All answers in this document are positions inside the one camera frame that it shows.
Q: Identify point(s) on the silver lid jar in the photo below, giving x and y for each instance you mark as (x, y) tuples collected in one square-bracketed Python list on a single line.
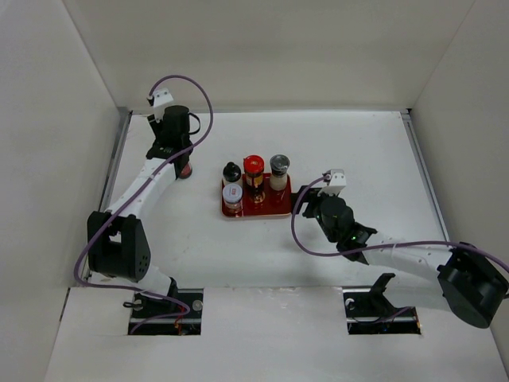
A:
[(279, 165)]

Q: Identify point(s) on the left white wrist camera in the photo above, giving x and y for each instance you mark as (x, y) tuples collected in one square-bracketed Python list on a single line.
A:
[(160, 98)]

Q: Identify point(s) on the red lid sauce jar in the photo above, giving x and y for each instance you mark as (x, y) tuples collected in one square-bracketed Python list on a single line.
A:
[(254, 167)]

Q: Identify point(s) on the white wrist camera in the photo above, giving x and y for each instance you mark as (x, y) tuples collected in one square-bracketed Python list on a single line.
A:
[(335, 182), (160, 98)]

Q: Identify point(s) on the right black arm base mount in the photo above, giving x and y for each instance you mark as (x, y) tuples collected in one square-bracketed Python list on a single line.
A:
[(369, 312)]

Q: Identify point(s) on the red rectangular tray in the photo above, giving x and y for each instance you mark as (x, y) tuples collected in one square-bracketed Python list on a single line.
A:
[(273, 203)]

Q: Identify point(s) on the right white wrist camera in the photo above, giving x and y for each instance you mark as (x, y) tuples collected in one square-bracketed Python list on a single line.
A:
[(335, 182)]

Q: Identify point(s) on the dark sauce glass bottle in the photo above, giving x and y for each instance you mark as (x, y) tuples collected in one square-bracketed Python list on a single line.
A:
[(184, 171)]

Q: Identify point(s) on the small jar pink label lid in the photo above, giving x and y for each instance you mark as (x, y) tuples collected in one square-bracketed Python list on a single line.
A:
[(232, 195)]

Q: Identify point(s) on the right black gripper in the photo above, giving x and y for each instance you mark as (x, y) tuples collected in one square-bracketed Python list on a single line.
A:
[(311, 197)]

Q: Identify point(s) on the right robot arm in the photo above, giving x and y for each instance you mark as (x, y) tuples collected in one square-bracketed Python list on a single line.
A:
[(472, 281)]

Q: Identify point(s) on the white bottle black cap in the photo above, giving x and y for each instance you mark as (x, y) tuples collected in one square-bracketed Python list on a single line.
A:
[(232, 174)]

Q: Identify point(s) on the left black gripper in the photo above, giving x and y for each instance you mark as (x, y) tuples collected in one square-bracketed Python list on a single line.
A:
[(157, 126)]

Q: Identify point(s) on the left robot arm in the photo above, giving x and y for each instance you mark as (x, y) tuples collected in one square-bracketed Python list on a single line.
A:
[(122, 250)]

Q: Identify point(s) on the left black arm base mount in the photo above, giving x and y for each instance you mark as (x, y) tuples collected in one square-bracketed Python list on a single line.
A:
[(158, 317)]

